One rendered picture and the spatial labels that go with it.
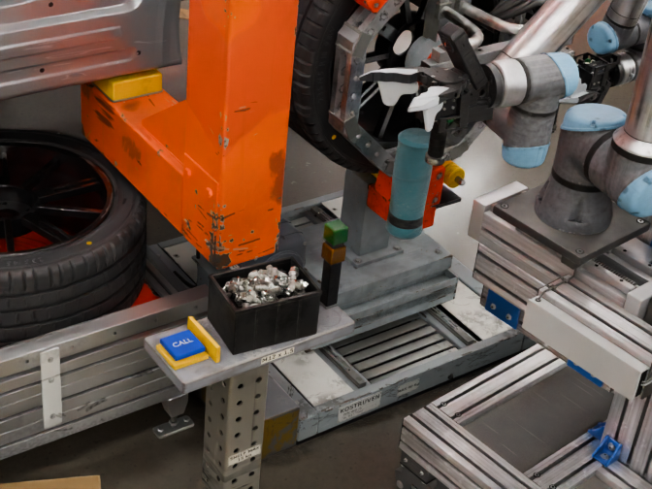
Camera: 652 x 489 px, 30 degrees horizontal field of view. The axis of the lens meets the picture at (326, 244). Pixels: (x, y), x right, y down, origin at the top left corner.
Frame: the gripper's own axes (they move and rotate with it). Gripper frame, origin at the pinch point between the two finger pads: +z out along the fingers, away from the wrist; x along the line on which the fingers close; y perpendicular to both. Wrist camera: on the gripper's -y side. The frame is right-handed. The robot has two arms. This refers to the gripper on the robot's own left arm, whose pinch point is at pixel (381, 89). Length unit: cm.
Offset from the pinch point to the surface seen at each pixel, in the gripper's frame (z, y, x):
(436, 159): -47, 40, 54
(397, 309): -61, 99, 89
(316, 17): -31, 14, 81
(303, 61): -28, 24, 83
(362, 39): -37, 17, 72
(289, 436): -18, 112, 65
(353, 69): -36, 24, 73
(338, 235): -22, 52, 52
